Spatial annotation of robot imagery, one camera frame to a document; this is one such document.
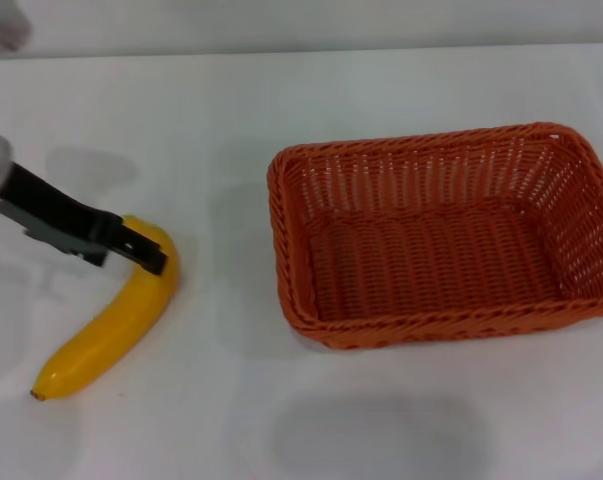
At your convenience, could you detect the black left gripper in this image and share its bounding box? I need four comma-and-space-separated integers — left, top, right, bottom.
0, 159, 170, 276

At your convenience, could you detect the yellow banana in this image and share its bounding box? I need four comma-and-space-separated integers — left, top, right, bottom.
29, 213, 181, 402

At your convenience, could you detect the orange woven plastic basket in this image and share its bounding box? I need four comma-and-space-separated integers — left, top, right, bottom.
266, 119, 603, 352

